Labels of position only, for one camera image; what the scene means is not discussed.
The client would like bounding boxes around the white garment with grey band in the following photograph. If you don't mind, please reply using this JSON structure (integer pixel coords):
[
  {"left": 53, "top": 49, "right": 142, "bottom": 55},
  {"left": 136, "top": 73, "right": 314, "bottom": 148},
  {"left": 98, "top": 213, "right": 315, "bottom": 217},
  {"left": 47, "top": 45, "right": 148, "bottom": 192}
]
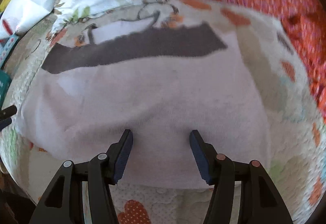
[{"left": 17, "top": 17, "right": 271, "bottom": 189}]

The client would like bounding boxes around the green printed package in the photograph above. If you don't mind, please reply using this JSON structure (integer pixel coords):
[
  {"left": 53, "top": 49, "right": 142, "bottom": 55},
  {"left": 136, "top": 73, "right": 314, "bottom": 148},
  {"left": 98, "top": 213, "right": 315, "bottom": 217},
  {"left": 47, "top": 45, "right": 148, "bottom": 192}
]
[{"left": 0, "top": 70, "right": 12, "bottom": 107}]

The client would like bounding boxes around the quilted heart pattern bedspread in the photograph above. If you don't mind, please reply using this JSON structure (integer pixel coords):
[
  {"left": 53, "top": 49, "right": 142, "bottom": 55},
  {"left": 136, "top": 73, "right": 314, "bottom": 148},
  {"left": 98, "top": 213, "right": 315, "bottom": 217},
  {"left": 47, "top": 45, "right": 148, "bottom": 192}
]
[{"left": 1, "top": 0, "right": 325, "bottom": 223}]

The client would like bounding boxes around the colourful shapes box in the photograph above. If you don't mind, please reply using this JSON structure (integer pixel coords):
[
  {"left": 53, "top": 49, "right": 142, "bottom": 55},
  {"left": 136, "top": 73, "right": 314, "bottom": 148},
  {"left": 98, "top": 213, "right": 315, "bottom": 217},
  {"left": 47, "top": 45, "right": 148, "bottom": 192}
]
[{"left": 0, "top": 34, "right": 19, "bottom": 67}]

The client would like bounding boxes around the white paper bag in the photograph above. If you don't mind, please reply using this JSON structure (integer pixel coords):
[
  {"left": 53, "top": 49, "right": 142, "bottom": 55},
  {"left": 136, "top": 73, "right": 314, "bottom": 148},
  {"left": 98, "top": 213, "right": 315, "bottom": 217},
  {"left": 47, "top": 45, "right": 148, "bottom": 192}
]
[{"left": 1, "top": 0, "right": 55, "bottom": 39}]

